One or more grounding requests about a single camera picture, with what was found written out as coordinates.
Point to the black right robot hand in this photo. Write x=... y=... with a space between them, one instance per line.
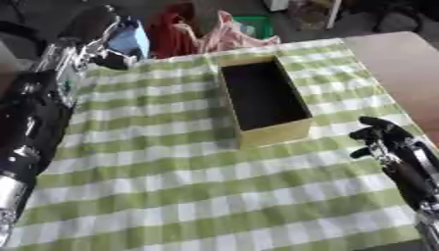
x=384 y=130

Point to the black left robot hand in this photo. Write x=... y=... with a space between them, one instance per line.
x=91 y=23

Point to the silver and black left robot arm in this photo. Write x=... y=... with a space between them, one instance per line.
x=34 y=108

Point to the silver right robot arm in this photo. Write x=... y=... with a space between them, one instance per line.
x=429 y=228

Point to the tan cardboard box black inside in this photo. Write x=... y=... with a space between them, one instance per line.
x=264 y=98

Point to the red cloth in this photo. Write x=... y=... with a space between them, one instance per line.
x=170 y=32

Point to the black chair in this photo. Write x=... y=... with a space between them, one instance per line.
x=394 y=13

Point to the clear plastic bag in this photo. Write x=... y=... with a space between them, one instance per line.
x=309 y=14

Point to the pink cloth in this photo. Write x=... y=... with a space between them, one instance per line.
x=228 y=36

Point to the green plastic crate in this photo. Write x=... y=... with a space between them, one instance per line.
x=256 y=26

